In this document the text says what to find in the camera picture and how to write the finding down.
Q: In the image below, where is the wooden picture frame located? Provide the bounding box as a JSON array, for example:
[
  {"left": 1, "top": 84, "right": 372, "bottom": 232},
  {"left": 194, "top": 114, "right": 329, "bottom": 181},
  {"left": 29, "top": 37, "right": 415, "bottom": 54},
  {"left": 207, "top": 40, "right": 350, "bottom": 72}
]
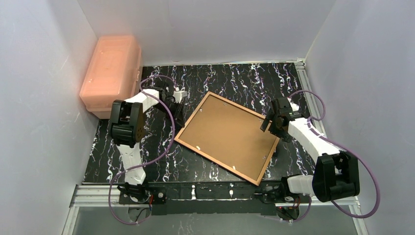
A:
[{"left": 173, "top": 91, "right": 281, "bottom": 187}]

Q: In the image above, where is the brown fibreboard backing board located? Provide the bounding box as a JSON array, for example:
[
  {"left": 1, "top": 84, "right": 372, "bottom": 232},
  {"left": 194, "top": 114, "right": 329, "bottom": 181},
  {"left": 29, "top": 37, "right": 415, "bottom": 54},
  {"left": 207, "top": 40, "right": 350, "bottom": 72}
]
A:
[{"left": 178, "top": 94, "right": 277, "bottom": 182}]

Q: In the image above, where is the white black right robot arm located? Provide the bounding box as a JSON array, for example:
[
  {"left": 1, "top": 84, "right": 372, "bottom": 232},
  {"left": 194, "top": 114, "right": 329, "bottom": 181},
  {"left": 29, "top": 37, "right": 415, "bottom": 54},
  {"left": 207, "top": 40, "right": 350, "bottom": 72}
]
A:
[{"left": 260, "top": 97, "right": 360, "bottom": 202}]

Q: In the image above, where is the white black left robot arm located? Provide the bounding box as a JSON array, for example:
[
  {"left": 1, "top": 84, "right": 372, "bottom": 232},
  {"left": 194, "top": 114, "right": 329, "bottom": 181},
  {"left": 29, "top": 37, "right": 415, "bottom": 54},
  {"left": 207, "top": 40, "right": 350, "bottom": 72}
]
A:
[{"left": 110, "top": 85, "right": 187, "bottom": 185}]

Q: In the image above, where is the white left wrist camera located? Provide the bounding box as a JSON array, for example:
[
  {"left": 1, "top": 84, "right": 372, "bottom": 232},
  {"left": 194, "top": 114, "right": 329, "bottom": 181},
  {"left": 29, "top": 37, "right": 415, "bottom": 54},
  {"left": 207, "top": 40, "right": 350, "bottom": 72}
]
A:
[{"left": 173, "top": 91, "right": 188, "bottom": 103}]

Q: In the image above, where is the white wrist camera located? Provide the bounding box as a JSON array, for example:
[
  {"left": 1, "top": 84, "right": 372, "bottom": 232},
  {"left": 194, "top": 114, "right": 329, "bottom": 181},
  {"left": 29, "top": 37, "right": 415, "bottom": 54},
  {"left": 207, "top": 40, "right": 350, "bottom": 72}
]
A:
[
  {"left": 290, "top": 102, "right": 300, "bottom": 112},
  {"left": 173, "top": 91, "right": 188, "bottom": 103}
]

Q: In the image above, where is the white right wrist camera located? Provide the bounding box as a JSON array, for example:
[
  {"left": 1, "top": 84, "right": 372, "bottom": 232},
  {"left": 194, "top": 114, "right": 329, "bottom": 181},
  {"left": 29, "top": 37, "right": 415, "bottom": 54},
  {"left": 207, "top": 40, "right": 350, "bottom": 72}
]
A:
[{"left": 290, "top": 102, "right": 300, "bottom": 112}]

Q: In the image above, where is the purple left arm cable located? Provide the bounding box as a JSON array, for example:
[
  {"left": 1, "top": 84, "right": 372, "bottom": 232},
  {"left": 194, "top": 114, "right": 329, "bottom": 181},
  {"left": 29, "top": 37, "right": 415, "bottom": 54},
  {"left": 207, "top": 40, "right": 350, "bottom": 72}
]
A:
[{"left": 107, "top": 75, "right": 178, "bottom": 225}]

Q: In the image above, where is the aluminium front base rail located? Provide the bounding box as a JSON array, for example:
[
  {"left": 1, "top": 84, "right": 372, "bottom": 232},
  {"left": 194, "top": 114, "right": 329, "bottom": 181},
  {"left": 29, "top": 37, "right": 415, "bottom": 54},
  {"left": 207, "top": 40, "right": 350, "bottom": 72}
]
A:
[{"left": 63, "top": 182, "right": 368, "bottom": 235}]

